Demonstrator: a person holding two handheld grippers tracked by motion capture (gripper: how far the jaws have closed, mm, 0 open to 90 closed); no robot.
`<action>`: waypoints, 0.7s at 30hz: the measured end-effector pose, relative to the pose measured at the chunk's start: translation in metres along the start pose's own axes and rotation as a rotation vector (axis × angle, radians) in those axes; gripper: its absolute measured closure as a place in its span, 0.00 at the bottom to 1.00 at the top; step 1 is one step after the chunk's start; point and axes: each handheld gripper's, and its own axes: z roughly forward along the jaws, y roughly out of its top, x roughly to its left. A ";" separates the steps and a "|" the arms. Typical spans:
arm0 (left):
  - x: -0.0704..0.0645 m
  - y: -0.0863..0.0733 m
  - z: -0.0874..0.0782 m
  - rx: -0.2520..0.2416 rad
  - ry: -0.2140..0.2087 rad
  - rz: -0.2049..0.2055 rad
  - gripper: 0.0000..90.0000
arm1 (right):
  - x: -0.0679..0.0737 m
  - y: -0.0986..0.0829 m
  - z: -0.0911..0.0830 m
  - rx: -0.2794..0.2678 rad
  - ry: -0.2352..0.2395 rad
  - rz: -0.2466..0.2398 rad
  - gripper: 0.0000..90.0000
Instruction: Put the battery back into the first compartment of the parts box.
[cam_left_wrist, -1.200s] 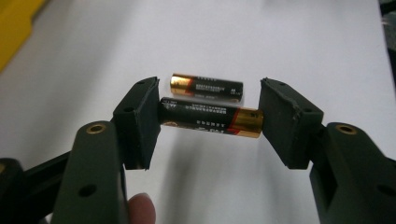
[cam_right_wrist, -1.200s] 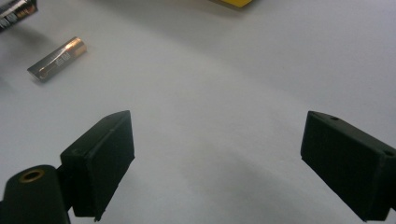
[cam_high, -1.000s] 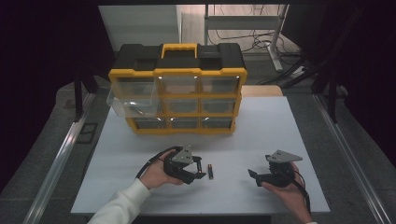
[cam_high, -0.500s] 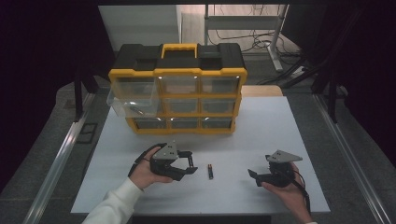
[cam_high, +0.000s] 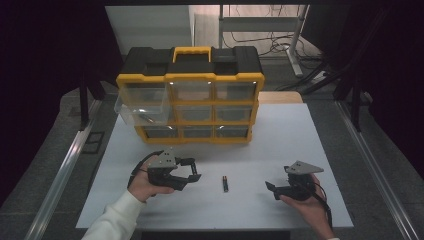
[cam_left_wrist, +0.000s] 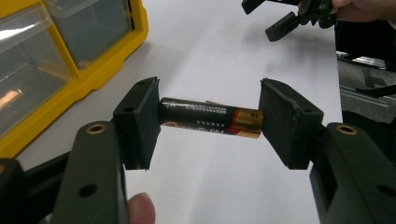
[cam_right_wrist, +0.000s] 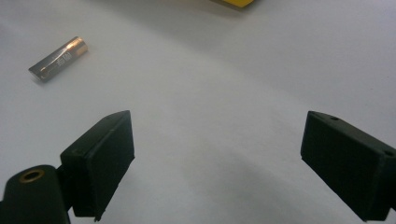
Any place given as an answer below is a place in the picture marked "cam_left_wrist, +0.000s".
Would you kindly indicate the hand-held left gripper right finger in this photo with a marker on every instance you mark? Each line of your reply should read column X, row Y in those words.
column 286, row 121

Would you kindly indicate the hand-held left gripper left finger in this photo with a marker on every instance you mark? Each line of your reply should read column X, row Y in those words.
column 138, row 124

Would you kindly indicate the yellow and black organizer case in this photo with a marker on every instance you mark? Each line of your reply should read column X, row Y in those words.
column 46, row 112

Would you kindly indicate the grid of transparent drawers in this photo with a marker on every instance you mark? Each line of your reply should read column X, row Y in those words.
column 93, row 31

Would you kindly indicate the aluminium rail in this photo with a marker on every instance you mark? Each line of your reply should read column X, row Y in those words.
column 367, row 105

